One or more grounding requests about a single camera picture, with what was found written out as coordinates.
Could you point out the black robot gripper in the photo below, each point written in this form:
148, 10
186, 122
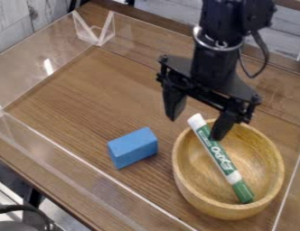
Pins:
206, 77

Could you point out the brown wooden bowl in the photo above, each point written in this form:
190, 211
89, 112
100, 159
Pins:
201, 182

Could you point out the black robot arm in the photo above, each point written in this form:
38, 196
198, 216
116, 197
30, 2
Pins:
228, 21

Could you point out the blue foam block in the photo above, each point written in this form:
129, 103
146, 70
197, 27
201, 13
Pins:
133, 147

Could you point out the green Expo marker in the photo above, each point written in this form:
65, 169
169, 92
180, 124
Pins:
221, 159

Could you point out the clear acrylic tray wall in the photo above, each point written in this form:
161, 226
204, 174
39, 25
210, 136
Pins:
78, 87

